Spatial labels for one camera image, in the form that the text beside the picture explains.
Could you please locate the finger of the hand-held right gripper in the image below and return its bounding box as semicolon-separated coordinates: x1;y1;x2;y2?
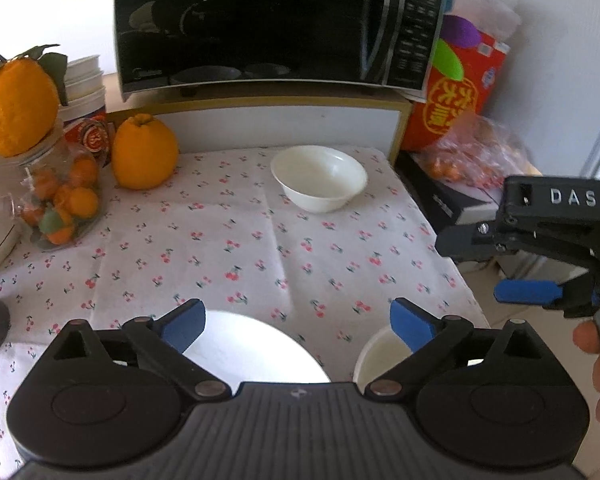
495;270;600;318
434;220;501;260

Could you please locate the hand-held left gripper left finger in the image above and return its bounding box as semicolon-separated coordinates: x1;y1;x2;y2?
35;298;231;402

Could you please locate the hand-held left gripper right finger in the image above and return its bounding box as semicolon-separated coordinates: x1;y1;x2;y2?
367;297;563;402

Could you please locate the white plate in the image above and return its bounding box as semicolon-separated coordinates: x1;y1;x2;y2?
182;310;331;385

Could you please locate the stack of white bowls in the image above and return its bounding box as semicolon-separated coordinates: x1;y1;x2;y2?
60;54;106;122

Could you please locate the black cardboard box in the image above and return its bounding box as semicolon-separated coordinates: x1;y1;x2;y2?
395;150;506;228

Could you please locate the plastic bag of small oranges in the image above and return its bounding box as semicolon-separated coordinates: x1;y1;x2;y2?
420;112;536;188

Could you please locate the floral cherry print tablecloth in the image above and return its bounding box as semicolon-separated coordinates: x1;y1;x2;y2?
0;145;491;480

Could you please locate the red cardboard box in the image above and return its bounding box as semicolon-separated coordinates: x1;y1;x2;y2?
402;30;511;153

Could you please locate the pile of small mandarins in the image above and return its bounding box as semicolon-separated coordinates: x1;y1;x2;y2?
20;155;101;246

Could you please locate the green rounded object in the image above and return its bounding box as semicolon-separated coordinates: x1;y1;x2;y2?
432;40;465;81

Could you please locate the purple rounded object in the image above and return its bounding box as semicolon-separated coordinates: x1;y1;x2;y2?
440;15;480;48

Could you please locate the clear glass jar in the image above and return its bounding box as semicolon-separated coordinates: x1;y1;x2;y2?
12;120;106;253

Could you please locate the large orange with leaves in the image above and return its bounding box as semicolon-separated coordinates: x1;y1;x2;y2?
0;45;68;158

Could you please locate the black microwave oven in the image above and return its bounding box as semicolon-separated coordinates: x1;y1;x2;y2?
112;0;451;103

